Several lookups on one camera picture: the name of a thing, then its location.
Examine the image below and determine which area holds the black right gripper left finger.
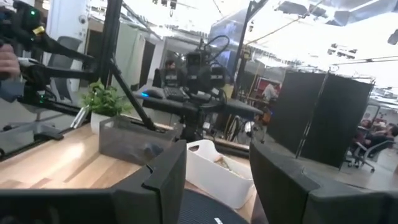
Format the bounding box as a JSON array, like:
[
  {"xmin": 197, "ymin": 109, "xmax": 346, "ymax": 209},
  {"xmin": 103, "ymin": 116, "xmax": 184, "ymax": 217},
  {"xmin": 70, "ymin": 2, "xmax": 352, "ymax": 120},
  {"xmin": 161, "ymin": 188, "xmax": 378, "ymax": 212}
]
[{"xmin": 0, "ymin": 139, "xmax": 187, "ymax": 224}]

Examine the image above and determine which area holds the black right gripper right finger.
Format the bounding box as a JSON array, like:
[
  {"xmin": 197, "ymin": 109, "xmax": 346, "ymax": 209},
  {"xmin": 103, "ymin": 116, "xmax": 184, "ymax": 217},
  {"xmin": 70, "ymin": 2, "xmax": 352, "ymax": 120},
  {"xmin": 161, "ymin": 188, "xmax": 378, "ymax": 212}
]
[{"xmin": 249, "ymin": 141, "xmax": 398, "ymax": 224}]

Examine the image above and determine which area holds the person's forearm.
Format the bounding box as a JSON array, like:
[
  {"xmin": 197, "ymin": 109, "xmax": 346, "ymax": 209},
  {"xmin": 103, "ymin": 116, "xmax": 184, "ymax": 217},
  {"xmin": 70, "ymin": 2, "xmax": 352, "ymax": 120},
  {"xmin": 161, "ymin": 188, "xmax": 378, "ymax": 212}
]
[{"xmin": 0, "ymin": 76, "xmax": 25, "ymax": 103}]

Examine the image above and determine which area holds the grey translucent plastic bin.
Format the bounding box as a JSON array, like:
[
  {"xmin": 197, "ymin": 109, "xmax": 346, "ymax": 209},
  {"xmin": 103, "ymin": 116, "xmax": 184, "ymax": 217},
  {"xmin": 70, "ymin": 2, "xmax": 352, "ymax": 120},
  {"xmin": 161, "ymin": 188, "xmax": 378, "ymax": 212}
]
[{"xmin": 98, "ymin": 116, "xmax": 178, "ymax": 166}]

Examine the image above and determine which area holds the round dark blue woven mat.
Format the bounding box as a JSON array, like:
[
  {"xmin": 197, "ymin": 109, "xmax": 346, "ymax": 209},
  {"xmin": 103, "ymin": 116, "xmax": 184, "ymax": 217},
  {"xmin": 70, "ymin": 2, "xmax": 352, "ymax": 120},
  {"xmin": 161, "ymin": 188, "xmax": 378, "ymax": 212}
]
[{"xmin": 177, "ymin": 189, "xmax": 249, "ymax": 224}]

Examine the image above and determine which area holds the white plastic bin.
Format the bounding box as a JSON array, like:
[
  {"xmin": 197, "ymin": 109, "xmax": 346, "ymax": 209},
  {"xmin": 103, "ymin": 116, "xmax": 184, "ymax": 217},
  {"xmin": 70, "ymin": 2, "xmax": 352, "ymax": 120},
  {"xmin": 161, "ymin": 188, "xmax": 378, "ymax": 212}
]
[{"xmin": 185, "ymin": 139, "xmax": 255, "ymax": 210}]

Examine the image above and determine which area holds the grey rolling office chair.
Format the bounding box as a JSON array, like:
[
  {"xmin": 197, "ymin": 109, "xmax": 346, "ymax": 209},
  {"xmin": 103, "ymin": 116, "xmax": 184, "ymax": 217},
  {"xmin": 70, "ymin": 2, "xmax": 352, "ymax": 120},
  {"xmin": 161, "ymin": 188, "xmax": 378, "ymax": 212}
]
[{"xmin": 347, "ymin": 139, "xmax": 396, "ymax": 174}]

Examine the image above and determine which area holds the black folding partition screen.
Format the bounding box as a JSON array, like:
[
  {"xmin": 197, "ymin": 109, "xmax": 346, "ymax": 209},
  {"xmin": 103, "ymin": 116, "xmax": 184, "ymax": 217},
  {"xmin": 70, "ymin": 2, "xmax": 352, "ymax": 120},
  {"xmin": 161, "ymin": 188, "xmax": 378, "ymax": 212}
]
[{"xmin": 268, "ymin": 70, "xmax": 374, "ymax": 169}]

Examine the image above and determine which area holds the black computer mouse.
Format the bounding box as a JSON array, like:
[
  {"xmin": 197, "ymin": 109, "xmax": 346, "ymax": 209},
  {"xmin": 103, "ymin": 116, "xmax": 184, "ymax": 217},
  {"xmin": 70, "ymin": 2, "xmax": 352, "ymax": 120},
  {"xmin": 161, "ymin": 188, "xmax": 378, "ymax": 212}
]
[{"xmin": 144, "ymin": 88, "xmax": 165, "ymax": 100}]

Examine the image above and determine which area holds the small green potted plant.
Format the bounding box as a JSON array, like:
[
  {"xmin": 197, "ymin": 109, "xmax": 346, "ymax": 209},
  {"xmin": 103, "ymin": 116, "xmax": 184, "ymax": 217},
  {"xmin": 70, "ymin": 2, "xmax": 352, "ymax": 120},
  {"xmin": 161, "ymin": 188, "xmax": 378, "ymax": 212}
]
[{"xmin": 81, "ymin": 79, "xmax": 133, "ymax": 135}]

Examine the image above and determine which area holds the black keyboard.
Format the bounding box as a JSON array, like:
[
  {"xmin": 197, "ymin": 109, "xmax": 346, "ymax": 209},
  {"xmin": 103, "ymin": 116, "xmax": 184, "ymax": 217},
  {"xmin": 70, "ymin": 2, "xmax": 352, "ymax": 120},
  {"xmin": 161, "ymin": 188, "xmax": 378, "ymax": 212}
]
[{"xmin": 163, "ymin": 86, "xmax": 190, "ymax": 102}]

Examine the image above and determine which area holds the person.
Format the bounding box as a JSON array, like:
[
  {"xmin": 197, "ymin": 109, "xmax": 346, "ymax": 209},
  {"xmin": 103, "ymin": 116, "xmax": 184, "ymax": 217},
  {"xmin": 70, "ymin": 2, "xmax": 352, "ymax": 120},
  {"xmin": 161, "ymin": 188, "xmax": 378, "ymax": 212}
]
[
  {"xmin": 262, "ymin": 81, "xmax": 280, "ymax": 102},
  {"xmin": 160, "ymin": 58, "xmax": 185, "ymax": 88},
  {"xmin": 357, "ymin": 119, "xmax": 398, "ymax": 156}
]

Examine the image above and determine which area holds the black desk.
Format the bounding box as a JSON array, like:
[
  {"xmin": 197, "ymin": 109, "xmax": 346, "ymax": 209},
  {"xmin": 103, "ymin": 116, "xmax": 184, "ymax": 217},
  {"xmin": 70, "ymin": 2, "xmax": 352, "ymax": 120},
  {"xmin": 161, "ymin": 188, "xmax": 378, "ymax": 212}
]
[{"xmin": 136, "ymin": 90, "xmax": 264, "ymax": 118}]

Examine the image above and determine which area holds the person's hand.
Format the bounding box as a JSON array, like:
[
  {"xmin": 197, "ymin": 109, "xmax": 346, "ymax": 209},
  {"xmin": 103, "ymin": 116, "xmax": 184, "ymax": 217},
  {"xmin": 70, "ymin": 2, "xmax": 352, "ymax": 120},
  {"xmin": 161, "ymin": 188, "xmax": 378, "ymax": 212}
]
[{"xmin": 0, "ymin": 43, "xmax": 21, "ymax": 80}]

